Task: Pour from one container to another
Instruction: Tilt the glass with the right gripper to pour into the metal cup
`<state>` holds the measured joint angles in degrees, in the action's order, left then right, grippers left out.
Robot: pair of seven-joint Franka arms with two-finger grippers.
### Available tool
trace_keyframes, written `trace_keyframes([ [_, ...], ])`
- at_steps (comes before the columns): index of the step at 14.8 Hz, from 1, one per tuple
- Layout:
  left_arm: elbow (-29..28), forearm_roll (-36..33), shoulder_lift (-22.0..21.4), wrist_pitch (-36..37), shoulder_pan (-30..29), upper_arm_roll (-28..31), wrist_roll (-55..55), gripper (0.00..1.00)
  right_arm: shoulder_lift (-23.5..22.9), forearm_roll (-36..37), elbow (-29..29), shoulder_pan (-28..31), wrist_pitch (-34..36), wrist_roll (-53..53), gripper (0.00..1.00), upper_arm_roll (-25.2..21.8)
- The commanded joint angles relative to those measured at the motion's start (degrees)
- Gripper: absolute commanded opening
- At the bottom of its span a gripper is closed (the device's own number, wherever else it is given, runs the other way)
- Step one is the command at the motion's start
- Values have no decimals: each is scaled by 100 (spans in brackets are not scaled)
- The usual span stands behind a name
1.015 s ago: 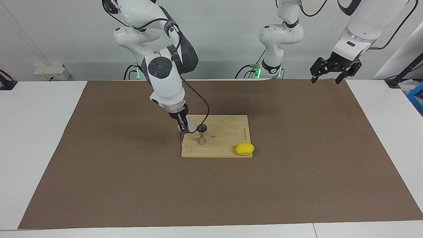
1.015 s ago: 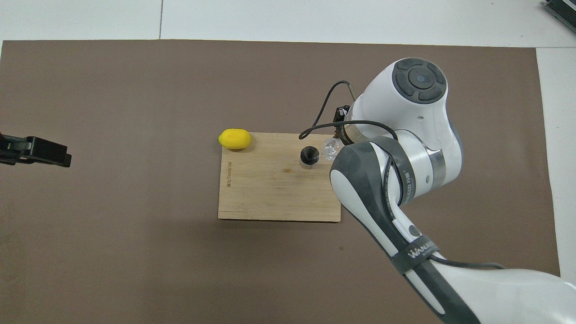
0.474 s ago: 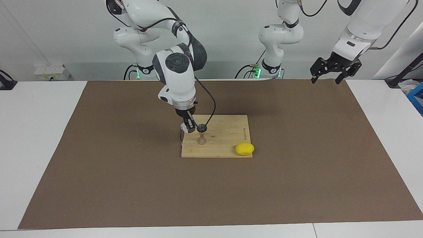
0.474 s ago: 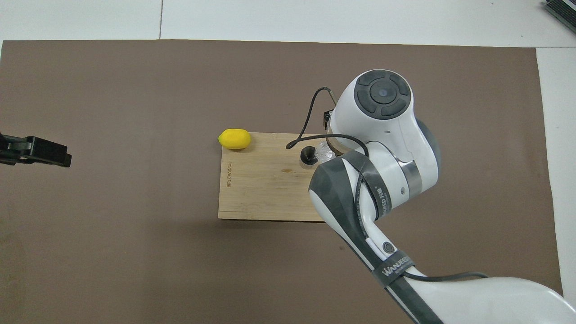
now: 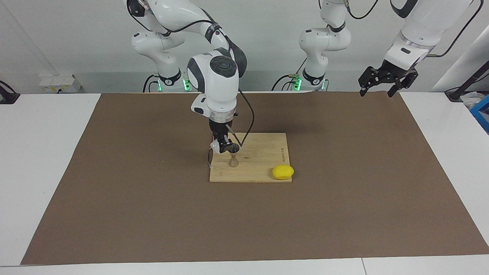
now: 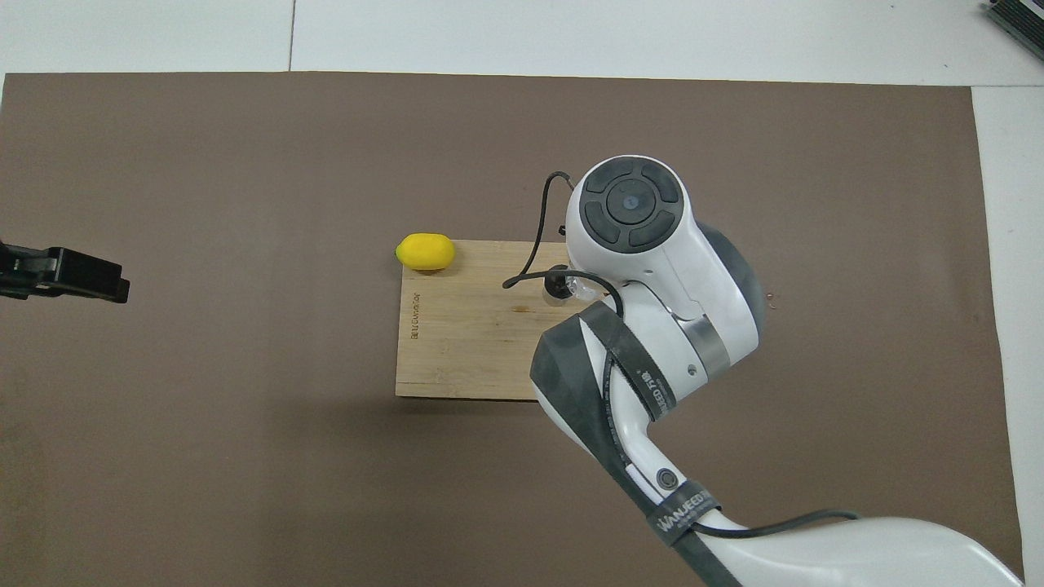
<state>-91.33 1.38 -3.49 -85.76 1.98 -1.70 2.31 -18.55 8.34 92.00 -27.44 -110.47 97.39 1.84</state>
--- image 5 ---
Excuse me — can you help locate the brown table mat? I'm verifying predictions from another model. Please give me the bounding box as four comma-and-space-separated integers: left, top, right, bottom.
20, 91, 489, 265

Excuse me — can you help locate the black left base cable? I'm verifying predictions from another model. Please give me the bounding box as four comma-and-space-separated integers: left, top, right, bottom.
272, 55, 308, 91

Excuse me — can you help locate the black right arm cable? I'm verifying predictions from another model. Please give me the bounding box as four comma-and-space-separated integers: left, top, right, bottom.
128, 0, 255, 149

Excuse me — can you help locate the black stand leg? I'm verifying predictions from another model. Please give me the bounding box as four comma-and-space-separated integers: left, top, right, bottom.
445, 71, 489, 102

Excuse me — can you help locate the clear plastic bag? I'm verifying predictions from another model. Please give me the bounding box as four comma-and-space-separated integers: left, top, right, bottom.
460, 92, 486, 111

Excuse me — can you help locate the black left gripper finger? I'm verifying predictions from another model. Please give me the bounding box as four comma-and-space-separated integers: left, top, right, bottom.
358, 66, 381, 97
388, 71, 419, 98

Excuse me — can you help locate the black table clamp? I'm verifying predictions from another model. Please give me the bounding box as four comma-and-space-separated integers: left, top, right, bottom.
0, 81, 20, 104

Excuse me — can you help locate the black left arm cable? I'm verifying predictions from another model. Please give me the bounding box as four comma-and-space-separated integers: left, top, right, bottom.
346, 0, 484, 58

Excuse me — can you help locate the bamboo cutting board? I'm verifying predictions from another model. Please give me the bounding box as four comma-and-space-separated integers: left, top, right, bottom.
206, 133, 293, 183

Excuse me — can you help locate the blue box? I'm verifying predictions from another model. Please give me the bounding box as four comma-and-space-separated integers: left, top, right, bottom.
470, 95, 489, 134

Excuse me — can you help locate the yellow lemon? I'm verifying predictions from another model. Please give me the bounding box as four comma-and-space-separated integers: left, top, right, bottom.
272, 165, 295, 180

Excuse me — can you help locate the steel double jigger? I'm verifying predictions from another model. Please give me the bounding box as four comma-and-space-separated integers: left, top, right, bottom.
228, 143, 240, 168

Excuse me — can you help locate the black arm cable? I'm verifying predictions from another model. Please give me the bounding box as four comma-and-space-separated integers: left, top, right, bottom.
346, 0, 484, 58
128, 0, 255, 149

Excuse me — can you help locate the black right base cable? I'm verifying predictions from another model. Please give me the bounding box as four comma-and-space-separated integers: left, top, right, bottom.
143, 74, 160, 93

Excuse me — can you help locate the black base cable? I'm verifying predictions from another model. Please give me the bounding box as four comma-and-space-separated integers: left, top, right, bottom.
272, 55, 308, 91
143, 74, 160, 93

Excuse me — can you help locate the white slanted beam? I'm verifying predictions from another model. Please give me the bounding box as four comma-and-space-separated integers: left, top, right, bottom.
431, 25, 489, 92

